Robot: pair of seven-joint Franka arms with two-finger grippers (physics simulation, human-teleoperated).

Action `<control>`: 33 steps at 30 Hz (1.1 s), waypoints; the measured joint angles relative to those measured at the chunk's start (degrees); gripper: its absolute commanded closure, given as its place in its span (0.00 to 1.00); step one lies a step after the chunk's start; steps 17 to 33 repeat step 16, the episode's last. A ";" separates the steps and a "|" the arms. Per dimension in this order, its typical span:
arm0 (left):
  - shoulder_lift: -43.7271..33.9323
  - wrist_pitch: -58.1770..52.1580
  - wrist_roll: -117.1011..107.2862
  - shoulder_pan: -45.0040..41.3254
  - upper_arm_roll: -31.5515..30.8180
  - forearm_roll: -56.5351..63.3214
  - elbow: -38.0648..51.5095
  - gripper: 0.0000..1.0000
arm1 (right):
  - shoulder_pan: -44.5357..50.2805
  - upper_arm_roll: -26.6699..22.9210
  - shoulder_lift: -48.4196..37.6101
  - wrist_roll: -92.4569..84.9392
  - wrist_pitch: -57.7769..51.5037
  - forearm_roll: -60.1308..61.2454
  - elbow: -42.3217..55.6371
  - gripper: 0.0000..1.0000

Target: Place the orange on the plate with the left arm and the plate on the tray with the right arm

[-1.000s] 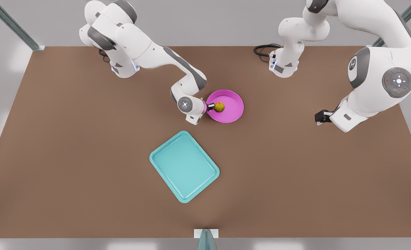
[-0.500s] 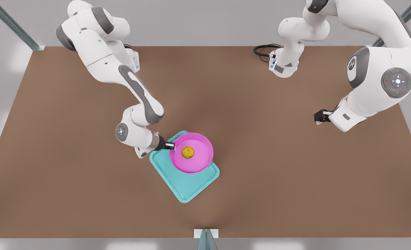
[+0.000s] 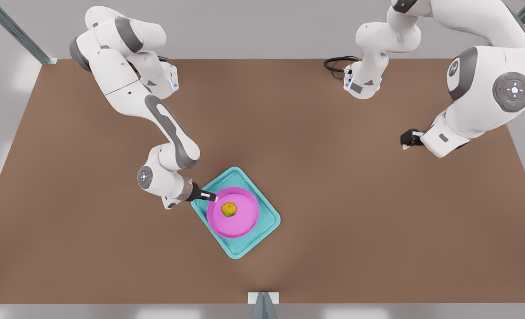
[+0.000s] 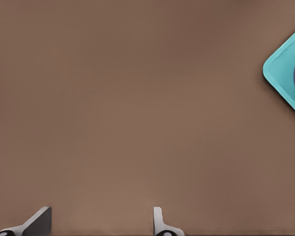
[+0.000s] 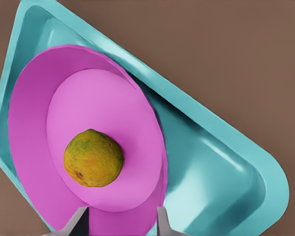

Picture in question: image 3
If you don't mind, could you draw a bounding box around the black cable loop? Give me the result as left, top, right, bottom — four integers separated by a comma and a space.
323, 56, 361, 81

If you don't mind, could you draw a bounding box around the pink round plate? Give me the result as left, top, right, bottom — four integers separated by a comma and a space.
207, 187, 260, 239

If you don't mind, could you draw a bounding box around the teal rectangular tray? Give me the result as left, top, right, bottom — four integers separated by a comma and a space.
191, 167, 281, 260

